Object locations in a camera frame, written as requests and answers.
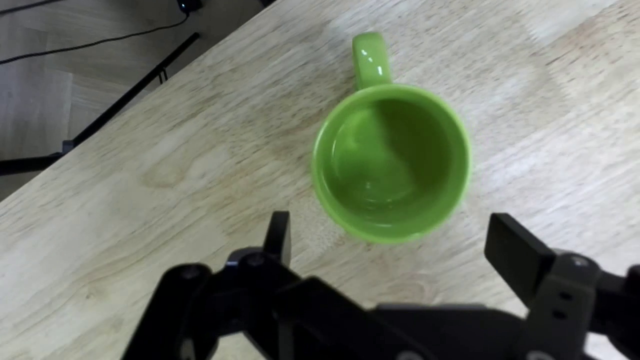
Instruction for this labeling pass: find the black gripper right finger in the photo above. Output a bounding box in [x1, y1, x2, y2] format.
[481, 213, 640, 360]

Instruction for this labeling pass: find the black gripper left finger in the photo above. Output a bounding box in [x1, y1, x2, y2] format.
[120, 211, 427, 360]

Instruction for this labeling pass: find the yellow-green ceramic mug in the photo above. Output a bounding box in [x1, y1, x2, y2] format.
[309, 31, 473, 246]

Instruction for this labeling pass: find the black tripod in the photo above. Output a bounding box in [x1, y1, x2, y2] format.
[0, 31, 203, 178]

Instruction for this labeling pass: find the black floor cable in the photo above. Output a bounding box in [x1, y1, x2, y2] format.
[0, 0, 205, 68]

